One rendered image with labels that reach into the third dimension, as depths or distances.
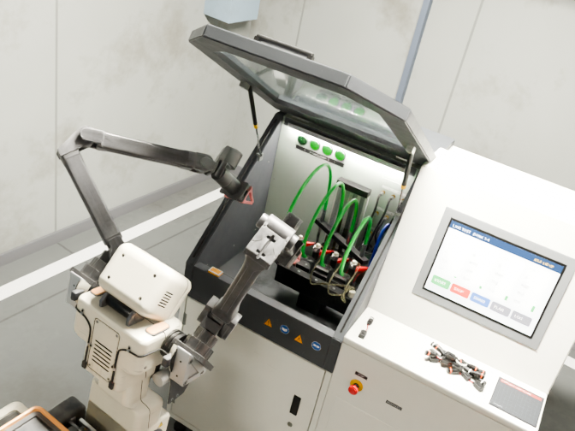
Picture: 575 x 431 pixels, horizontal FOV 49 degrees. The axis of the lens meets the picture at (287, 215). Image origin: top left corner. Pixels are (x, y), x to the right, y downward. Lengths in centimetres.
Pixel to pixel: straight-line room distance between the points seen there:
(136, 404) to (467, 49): 295
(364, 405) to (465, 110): 231
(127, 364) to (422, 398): 104
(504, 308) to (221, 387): 122
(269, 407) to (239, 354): 26
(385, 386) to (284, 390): 45
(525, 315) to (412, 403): 50
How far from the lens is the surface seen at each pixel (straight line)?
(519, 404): 237
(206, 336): 181
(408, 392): 235
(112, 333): 186
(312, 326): 238
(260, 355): 259
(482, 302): 238
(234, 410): 286
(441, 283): 239
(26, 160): 389
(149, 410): 208
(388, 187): 261
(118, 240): 203
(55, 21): 370
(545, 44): 403
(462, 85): 420
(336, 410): 255
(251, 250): 156
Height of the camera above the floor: 245
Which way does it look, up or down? 30 degrees down
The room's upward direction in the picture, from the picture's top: 12 degrees clockwise
